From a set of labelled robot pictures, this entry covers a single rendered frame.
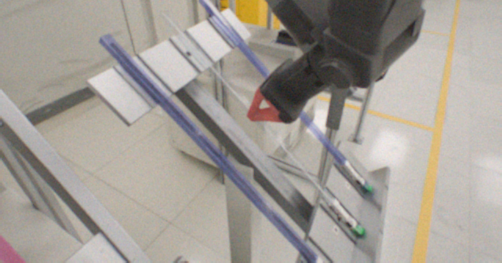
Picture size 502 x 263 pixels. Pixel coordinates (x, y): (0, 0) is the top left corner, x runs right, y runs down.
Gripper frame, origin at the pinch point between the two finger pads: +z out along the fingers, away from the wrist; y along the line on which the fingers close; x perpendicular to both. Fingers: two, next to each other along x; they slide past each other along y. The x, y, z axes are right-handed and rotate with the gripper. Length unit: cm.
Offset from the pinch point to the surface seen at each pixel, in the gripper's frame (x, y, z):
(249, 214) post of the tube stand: 16.4, 3.4, 16.6
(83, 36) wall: -99, -96, 159
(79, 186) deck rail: -9.5, 22.9, 10.7
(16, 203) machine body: -19, 20, 59
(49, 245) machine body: -6, 24, 47
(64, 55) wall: -95, -79, 166
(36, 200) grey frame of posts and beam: -16, 19, 52
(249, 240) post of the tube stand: 22.9, 3.5, 23.5
